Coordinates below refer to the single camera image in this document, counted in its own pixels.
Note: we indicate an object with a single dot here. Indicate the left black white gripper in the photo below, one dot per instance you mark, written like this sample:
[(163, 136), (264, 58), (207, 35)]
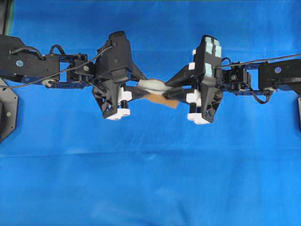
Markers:
[(113, 67)]

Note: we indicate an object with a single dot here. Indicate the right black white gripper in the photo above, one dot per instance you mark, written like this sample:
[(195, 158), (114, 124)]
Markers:
[(204, 96)]

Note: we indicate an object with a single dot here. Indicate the grey and brown sponge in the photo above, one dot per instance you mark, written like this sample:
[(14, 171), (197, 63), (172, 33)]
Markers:
[(156, 89)]

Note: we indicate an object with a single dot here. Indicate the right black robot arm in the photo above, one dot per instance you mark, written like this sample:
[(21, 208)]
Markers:
[(259, 78)]

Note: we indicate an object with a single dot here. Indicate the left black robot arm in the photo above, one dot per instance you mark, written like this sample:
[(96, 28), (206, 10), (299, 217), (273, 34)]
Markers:
[(56, 70)]

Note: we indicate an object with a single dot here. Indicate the blue table cloth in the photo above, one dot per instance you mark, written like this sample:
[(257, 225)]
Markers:
[(65, 165)]

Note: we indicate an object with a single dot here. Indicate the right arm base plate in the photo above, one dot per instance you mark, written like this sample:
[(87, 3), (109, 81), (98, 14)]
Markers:
[(299, 110)]

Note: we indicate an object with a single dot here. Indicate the black frame post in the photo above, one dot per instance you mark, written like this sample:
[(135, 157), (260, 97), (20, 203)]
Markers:
[(6, 16)]

